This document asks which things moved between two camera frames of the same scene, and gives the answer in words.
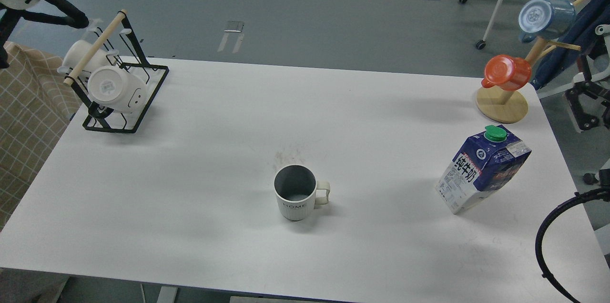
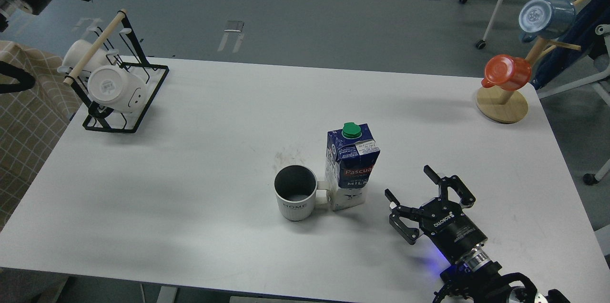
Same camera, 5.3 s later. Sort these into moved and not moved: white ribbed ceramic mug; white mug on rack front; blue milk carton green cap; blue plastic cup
Moved: blue milk carton green cap
Not moved: white ribbed ceramic mug; white mug on rack front; blue plastic cup
